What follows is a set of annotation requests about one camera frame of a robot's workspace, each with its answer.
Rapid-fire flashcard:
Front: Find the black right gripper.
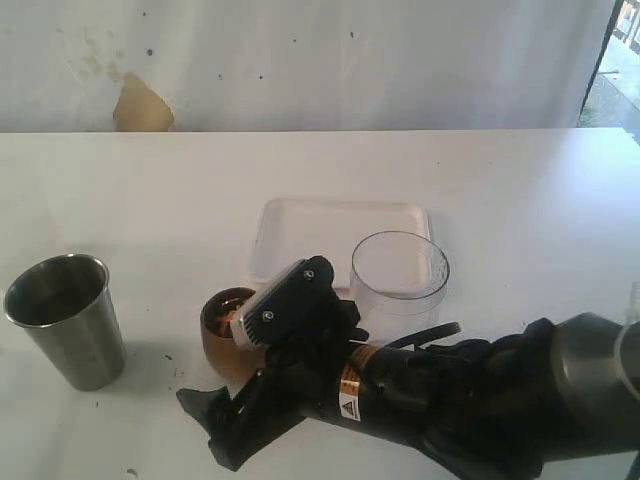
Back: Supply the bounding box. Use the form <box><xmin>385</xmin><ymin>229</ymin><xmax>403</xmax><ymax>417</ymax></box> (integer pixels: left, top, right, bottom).
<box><xmin>176</xmin><ymin>294</ymin><xmax>380</xmax><ymax>471</ymax></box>

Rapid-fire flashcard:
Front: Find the brown wooden cup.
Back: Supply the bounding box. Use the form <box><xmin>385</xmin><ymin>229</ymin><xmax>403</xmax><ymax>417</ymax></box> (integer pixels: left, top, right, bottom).
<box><xmin>200</xmin><ymin>287</ymin><xmax>265</xmax><ymax>390</ymax></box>

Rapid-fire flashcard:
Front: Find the stainless steel cup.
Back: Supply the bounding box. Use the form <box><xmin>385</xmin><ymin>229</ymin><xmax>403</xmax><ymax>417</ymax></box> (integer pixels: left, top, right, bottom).
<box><xmin>3</xmin><ymin>253</ymin><xmax>126</xmax><ymax>391</ymax></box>

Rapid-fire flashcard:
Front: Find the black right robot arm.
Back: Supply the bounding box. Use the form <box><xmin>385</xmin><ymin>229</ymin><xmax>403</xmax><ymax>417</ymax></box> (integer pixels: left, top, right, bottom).
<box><xmin>177</xmin><ymin>300</ymin><xmax>639</xmax><ymax>479</ymax></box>

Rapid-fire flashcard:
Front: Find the brown food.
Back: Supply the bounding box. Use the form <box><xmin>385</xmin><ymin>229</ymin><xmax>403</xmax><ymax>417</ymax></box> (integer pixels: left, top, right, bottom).
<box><xmin>206</xmin><ymin>297</ymin><xmax>245</xmax><ymax>338</ymax></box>

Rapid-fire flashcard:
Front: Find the clear plastic measuring cup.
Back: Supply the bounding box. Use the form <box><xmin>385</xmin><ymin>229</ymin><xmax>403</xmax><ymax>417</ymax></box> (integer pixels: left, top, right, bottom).
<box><xmin>349</xmin><ymin>230</ymin><xmax>451</xmax><ymax>345</ymax></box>

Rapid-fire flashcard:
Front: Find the white rectangular tray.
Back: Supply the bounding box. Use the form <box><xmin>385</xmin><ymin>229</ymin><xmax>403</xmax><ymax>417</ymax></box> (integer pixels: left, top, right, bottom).
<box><xmin>248</xmin><ymin>198</ymin><xmax>431</xmax><ymax>291</ymax></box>

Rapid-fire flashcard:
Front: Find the white backdrop cloth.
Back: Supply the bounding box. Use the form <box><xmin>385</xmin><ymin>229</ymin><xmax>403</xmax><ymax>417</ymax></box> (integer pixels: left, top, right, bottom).
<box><xmin>1</xmin><ymin>1</ymin><xmax>615</xmax><ymax>132</ymax></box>

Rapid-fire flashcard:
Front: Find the wrist camera black and white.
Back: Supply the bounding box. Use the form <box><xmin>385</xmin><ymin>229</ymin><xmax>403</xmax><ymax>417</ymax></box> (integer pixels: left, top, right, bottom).
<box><xmin>230</xmin><ymin>255</ymin><xmax>336</xmax><ymax>350</ymax></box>

